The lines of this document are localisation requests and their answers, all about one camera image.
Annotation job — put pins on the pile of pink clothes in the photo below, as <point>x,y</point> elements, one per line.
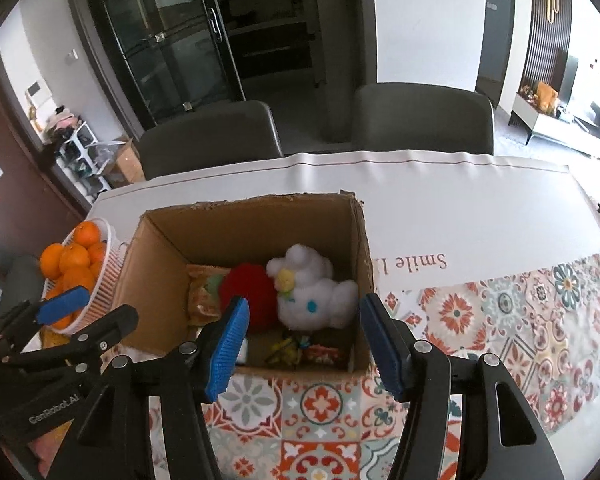
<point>62,122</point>

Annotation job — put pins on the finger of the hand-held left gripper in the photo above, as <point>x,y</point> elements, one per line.
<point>62,305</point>
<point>105,327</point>

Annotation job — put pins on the patterned table runner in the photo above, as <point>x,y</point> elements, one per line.
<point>505,320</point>

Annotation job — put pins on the clear plastic bag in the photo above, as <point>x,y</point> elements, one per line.
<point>105,155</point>

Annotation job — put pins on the orange snack packet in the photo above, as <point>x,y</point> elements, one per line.
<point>202,300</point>

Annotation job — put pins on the grey dining chair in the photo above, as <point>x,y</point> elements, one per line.
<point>425,115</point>
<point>210,135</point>

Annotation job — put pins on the dark room door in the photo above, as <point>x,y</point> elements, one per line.
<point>495,35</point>

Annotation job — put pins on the cardboard floor box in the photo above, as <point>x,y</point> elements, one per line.
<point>130,162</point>

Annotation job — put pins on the white shoe rack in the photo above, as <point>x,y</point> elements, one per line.
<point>77,160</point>

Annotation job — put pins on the pile of oranges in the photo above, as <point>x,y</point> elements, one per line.
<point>74,260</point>

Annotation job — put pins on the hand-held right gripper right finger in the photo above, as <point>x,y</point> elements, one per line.
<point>382,347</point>

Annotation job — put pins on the brown cardboard box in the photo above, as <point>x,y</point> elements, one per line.
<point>150,270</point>

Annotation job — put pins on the small yellow toy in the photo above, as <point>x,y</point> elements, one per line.
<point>286,352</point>

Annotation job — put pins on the brown door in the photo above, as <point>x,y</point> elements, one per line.
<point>10,220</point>

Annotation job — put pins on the small red packet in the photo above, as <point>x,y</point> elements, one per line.
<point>324,355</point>

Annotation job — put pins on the white ribbed fruit basket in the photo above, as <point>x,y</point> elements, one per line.
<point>111,260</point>

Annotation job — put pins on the white wall intercom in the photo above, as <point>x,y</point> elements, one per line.
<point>36,91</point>

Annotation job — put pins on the red plush strawberry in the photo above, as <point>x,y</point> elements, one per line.
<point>247,290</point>

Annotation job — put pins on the black glass sliding doors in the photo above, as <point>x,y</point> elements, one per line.
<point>180,35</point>

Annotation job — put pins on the white tv cabinet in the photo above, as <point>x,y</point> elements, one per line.
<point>560,132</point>

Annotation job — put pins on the white wall switch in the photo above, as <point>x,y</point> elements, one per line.
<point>70,56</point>

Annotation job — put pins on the orange paper bag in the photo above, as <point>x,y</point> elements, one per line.
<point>547,96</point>

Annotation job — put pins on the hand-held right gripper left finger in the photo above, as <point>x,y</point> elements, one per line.
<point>227,355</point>

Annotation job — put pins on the white plush toy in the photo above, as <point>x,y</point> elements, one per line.
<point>320,290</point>

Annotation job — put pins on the dark slatted wall panel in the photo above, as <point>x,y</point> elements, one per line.
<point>545,35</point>

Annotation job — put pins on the dark side chair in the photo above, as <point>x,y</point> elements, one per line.
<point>22,275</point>

